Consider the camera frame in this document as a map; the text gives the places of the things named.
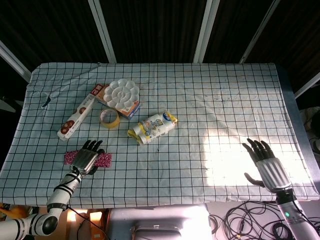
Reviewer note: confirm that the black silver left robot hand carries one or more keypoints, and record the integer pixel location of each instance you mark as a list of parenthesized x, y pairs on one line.
[(86, 160)]

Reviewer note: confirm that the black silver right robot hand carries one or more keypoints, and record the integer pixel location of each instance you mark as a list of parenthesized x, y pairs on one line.
[(271, 170)]

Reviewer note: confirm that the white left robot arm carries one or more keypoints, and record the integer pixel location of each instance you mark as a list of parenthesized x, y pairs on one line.
[(60, 195)]

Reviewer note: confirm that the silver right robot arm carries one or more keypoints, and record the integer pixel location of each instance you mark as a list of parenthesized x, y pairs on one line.
[(290, 212)]

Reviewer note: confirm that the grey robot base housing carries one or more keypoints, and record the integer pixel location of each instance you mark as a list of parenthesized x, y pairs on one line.
[(160, 222)]

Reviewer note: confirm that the long white wrap box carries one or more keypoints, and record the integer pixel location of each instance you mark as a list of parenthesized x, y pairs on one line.
[(76, 118)]

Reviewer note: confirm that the yellow packing tape roll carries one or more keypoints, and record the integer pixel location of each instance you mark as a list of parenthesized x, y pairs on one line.
[(110, 122)]

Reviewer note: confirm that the blue orange cardboard box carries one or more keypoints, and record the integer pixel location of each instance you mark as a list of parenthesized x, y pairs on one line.
[(131, 111)]

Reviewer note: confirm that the white flower paint palette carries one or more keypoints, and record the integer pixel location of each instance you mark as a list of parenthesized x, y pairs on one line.
[(121, 93)]

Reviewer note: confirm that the packed white bag rolls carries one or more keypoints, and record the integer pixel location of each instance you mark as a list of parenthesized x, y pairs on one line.
[(156, 126)]

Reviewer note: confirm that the white black checkered tablecloth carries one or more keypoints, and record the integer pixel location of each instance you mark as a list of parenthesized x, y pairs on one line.
[(187, 170)]

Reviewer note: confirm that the white window frame post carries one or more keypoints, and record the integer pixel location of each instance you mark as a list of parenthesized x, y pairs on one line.
[(206, 30), (260, 30), (307, 86), (102, 30), (15, 62)]

